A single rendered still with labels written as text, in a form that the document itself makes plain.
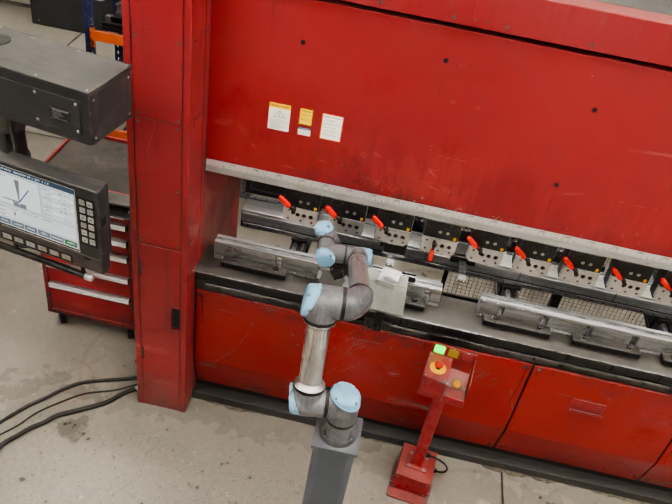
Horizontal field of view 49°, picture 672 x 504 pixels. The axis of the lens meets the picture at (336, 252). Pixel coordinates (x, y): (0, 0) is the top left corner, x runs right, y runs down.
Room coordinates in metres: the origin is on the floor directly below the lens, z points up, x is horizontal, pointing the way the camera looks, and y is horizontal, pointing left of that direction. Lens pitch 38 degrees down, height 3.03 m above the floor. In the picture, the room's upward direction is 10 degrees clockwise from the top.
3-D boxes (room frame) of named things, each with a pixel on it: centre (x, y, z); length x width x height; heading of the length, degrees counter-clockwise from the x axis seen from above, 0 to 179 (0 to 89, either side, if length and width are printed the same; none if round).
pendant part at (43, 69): (2.13, 1.04, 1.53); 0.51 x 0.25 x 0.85; 77
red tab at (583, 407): (2.33, -1.26, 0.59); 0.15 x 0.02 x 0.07; 86
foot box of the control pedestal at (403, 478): (2.20, -0.56, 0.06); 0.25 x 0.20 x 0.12; 169
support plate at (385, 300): (2.41, -0.24, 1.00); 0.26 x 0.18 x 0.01; 176
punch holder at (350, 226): (2.57, -0.02, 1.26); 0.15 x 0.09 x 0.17; 86
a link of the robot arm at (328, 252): (2.26, 0.02, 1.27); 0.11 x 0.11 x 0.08; 4
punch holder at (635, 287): (2.49, -1.22, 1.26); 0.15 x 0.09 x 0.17; 86
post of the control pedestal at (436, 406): (2.23, -0.57, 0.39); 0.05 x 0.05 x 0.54; 79
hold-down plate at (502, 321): (2.46, -0.85, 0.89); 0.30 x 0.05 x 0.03; 86
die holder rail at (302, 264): (2.59, 0.30, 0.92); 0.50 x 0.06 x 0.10; 86
